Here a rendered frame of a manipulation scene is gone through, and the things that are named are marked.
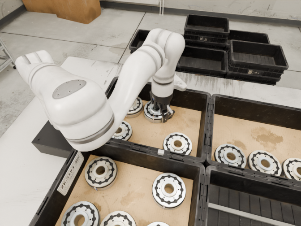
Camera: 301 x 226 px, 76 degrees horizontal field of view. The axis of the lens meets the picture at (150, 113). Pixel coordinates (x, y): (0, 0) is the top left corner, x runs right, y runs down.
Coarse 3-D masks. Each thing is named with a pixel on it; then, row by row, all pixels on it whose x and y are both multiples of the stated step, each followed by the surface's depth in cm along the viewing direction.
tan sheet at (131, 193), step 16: (80, 176) 63; (128, 176) 63; (144, 176) 63; (80, 192) 60; (96, 192) 60; (112, 192) 60; (128, 192) 60; (144, 192) 60; (64, 208) 57; (112, 208) 57; (128, 208) 57; (144, 208) 57; (160, 208) 57; (80, 224) 55; (144, 224) 55; (176, 224) 55
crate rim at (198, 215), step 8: (104, 144) 60; (112, 144) 59; (120, 144) 59; (72, 152) 58; (136, 152) 58; (144, 152) 59; (152, 152) 58; (168, 160) 57; (176, 160) 58; (184, 160) 56; (64, 168) 55; (200, 168) 55; (56, 176) 53; (200, 176) 53; (56, 184) 52; (200, 184) 53; (48, 192) 50; (200, 192) 51; (48, 200) 49; (200, 200) 49; (40, 208) 48; (200, 208) 48; (40, 216) 47; (200, 216) 47; (32, 224) 46; (200, 224) 46
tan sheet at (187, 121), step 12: (180, 108) 82; (132, 120) 78; (144, 120) 78; (168, 120) 78; (180, 120) 78; (192, 120) 78; (120, 132) 74; (144, 132) 74; (156, 132) 74; (168, 132) 74; (180, 132) 74; (192, 132) 74; (144, 144) 71; (156, 144) 71; (192, 144) 71
